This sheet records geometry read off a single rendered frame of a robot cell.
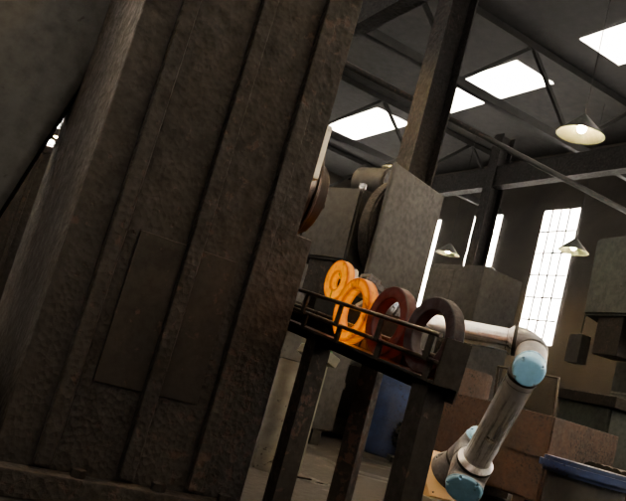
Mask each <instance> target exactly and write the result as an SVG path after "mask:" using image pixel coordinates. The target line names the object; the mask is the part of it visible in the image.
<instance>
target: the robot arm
mask: <svg viewBox="0 0 626 501"><path fill-rule="evenodd" d="M360 278H363V279H366V280H369V281H371V282H372V283H373V284H374V285H375V286H376V288H377V290H378V294H379V295H380V294H381V293H382V292H383V291H384V290H385V289H387V288H386V287H383V286H382V285H381V284H382V283H381V281H380V280H379V279H378V278H377V277H375V276H374V275H373V274H362V273H361V275H360ZM386 314H390V315H394V316H400V309H399V305H398V302H396V303H394V304H393V305H392V306H391V307H390V308H389V310H388V311H387V313H386ZM464 321H465V337H464V342H465V343H470V344H476V345H481V346H486V347H491V348H496V349H501V350H506V351H507V352H508V354H509V355H510V356H515V357H514V359H513V361H512V363H511V365H510V367H509V369H508V370H507V374H506V376H505V378H504V379H503V381H502V383H501V385H500V387H499V389H498V391H497V392H496V394H495V396H494V398H493V400H492V402H491V404H490V405H489V406H488V408H487V410H486V412H485V414H484V416H483V417H482V419H481V421H480V423H479V425H478V426H477V425H474V426H471V427H470V428H469V429H467V430H466V432H465V433H464V434H463V435H462V436H461V437H460V438H459V439H458V440H457V441H456V442H455V443H454V444H453V445H452V446H451V447H450V448H449V449H448V450H446V451H443V452H440V453H438V454H436V455H435V456H434V457H433V459H432V460H431V469H432V472H433V475H434V476H435V478H436V480H437V481H438V482H439V483H440V484H441V485H442V486H443V487H444V488H445V489H446V491H447V492H448V494H449V495H450V496H451V497H452V498H453V499H455V500H457V501H479V500H480V499H481V497H482V495H483V490H484V487H485V484H486V482H487V480H488V479H489V477H490V475H491V473H492V472H493V469H494V466H493V462H492V461H493V459H494V457H495V456H496V454H497V453H498V451H499V449H500V447H501V445H502V443H503V442H504V440H505V438H506V436H507V435H508V433H509V431H510V429H511V428H512V426H513V424H514V422H515V421H516V419H517V417H518V415H519V414H520V412H521V410H522V409H523V407H524V405H525V403H526V402H527V400H528V398H529V396H530V395H531V393H532V391H533V389H534V388H535V387H536V386H537V384H539V383H540V382H541V381H542V380H543V378H544V377H545V375H546V372H547V362H548V346H547V344H546V342H545V341H544V340H543V339H542V338H541V337H540V336H539V335H538V334H536V333H535V332H533V331H531V330H529V329H527V328H524V327H520V326H513V327H512V328H504V327H499V326H494V325H488V324H483V323H478V322H473V321H467V320H464ZM426 325H427V326H429V327H430V328H432V329H434V330H435V331H437V332H441V333H443V337H442V338H444V337H445V329H446V327H445V320H444V317H443V316H441V315H435V316H433V317H432V318H431V319H430V320H429V322H428V323H427V324H426Z"/></svg>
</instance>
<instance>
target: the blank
mask: <svg viewBox="0 0 626 501"><path fill-rule="evenodd" d="M339 272H340V273H341V281H340V283H339V285H338V280H339V278H340V277H339V274H338V273H339ZM353 279H355V270H354V267H353V266H352V265H351V264H350V263H349V262H347V261H344V260H338V261H336V262H335V263H334V264H333V265H332V266H331V267H330V269H329V271H328V273H327V275H326V278H325V282H324V294H325V296H328V297H331V298H334V299H338V297H339V295H340V293H341V291H342V290H343V288H344V287H345V286H346V285H347V284H348V283H349V282H350V281H351V280H353ZM337 285H338V287H337Z"/></svg>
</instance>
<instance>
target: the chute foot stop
mask: <svg viewBox="0 0 626 501"><path fill-rule="evenodd" d="M471 349H472V345H469V344H466V343H463V342H460V341H457V340H454V339H451V338H448V337H446V340H445V343H444V346H443V349H442V352H441V355H440V358H439V362H438V365H437V368H436V371H435V374H434V377H433V380H432V383H431V384H432V385H435V386H439V387H442V388H445V389H449V390H452V391H455V392H458V390H459V387H460V384H461V381H462V378H463V375H464V371H465V368H466V365H467V362H468V359H469V356H470V353H471Z"/></svg>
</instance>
